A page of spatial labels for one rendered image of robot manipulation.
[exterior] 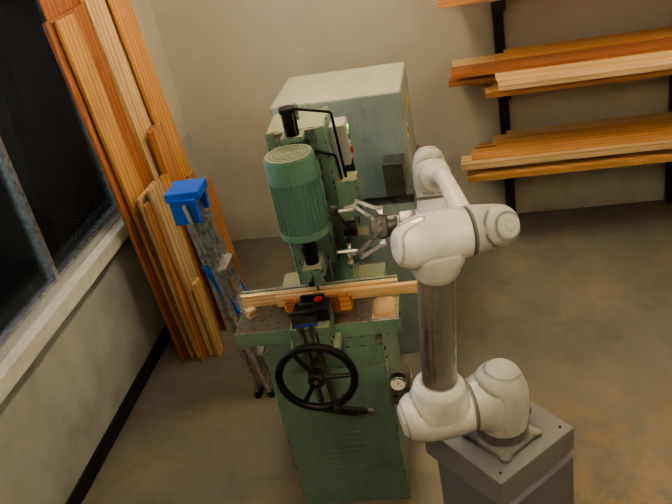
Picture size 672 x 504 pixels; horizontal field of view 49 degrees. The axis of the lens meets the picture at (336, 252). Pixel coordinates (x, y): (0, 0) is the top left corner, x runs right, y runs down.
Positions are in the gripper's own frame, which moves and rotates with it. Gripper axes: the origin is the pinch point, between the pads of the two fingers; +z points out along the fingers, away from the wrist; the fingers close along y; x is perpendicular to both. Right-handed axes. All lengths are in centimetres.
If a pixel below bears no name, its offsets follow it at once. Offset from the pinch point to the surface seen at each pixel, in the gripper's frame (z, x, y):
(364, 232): -4.5, -34.7, 0.7
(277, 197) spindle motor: 19.7, 0.3, 14.0
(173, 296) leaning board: 114, -135, -16
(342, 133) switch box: -1.5, -24.3, 37.5
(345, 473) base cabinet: 16, -53, -95
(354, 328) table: 0.6, -16.6, -34.0
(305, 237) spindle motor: 12.7, -5.4, -0.3
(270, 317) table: 32.6, -23.0, -27.4
